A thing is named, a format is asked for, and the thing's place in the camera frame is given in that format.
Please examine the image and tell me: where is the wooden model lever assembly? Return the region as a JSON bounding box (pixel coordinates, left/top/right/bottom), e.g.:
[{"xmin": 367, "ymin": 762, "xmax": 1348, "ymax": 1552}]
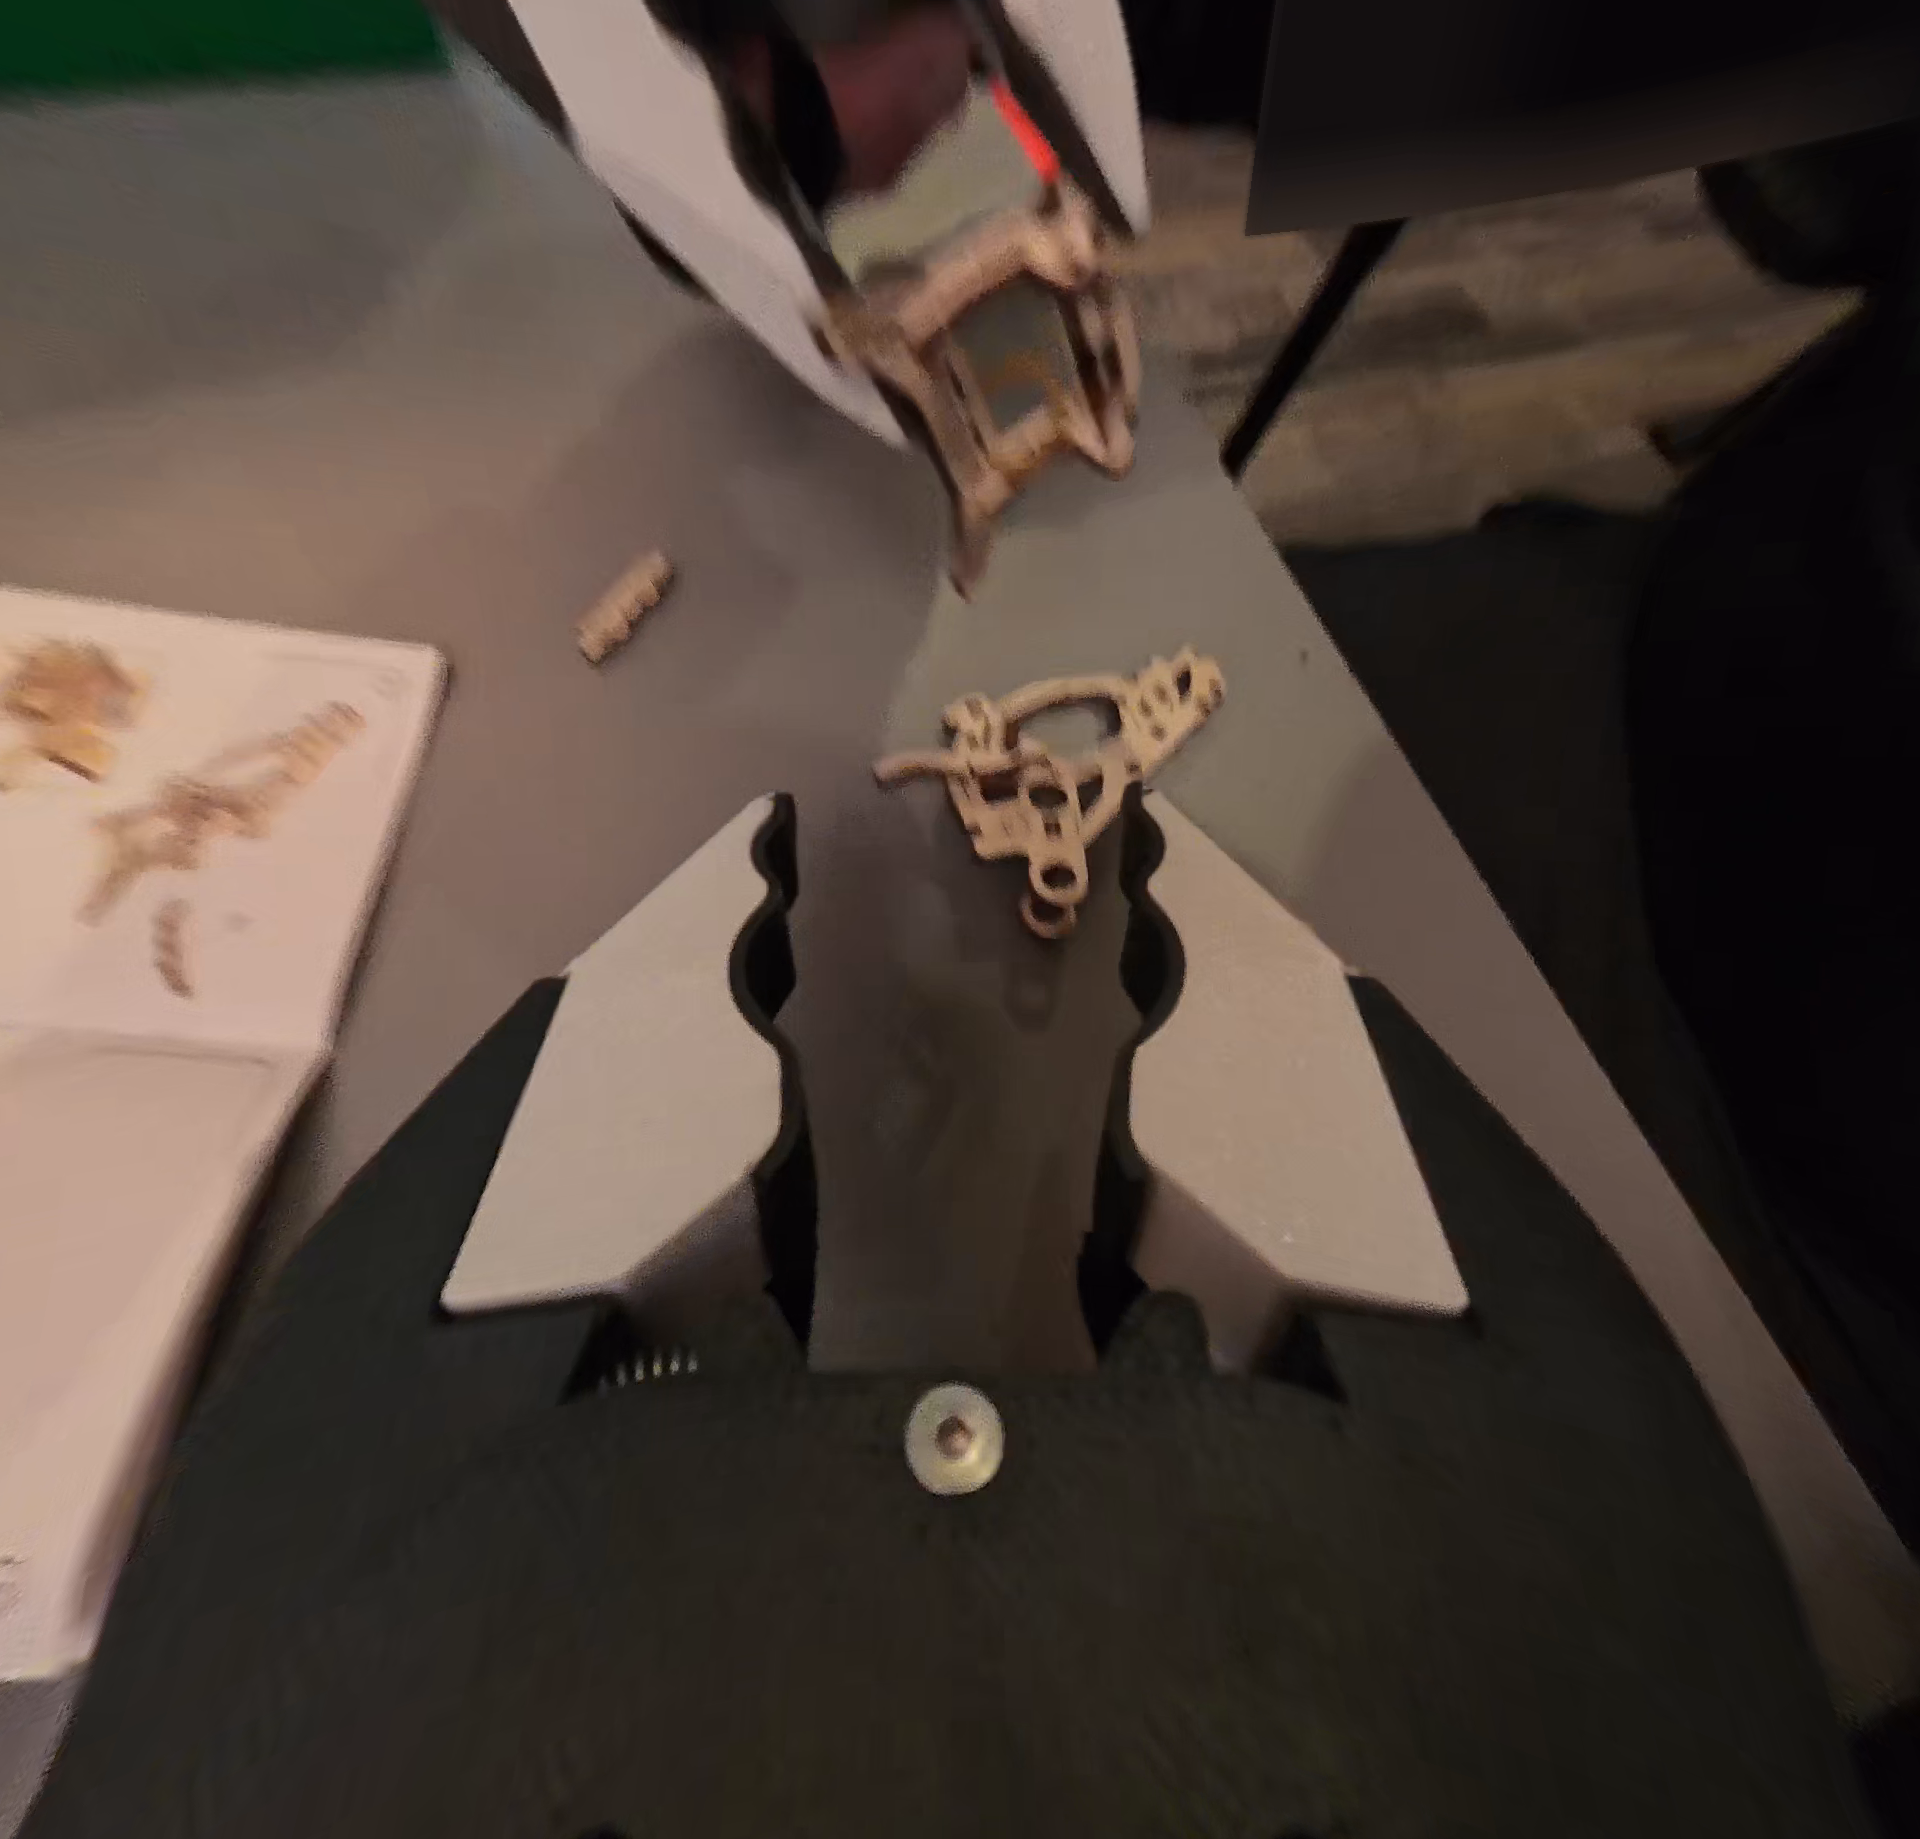
[{"xmin": 876, "ymin": 645, "xmax": 1226, "ymax": 945}]

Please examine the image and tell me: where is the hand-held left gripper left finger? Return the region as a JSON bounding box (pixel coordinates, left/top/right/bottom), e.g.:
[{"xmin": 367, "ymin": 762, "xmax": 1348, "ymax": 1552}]
[{"xmin": 440, "ymin": 792, "xmax": 820, "ymax": 1314}]

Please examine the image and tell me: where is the person's right hand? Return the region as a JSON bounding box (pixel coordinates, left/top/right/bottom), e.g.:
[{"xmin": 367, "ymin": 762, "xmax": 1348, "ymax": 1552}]
[{"xmin": 810, "ymin": 16, "xmax": 970, "ymax": 206}]

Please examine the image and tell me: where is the small toothed wooden part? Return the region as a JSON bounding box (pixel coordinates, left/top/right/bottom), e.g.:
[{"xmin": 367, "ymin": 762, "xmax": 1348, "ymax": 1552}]
[{"xmin": 574, "ymin": 549, "xmax": 676, "ymax": 665}]

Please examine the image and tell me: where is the open instruction booklet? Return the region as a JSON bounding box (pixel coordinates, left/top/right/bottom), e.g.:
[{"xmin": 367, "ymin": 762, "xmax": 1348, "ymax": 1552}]
[{"xmin": 0, "ymin": 586, "xmax": 453, "ymax": 1683}]

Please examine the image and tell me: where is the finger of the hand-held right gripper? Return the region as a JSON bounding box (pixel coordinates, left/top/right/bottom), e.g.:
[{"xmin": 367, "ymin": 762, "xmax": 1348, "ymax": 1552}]
[
  {"xmin": 467, "ymin": 0, "xmax": 916, "ymax": 450},
  {"xmin": 960, "ymin": 0, "xmax": 1158, "ymax": 240}
]

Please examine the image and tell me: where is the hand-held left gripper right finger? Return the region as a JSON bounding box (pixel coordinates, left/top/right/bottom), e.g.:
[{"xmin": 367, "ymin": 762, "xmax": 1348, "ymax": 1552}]
[{"xmin": 1104, "ymin": 792, "xmax": 1472, "ymax": 1373}]

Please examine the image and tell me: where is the black table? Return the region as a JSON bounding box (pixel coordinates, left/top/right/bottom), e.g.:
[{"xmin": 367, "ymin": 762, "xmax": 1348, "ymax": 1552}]
[{"xmin": 1223, "ymin": 0, "xmax": 1920, "ymax": 477}]

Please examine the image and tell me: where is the wooden model frame part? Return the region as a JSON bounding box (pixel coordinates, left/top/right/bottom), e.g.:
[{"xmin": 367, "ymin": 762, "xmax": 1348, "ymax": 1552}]
[{"xmin": 817, "ymin": 195, "xmax": 1145, "ymax": 598}]

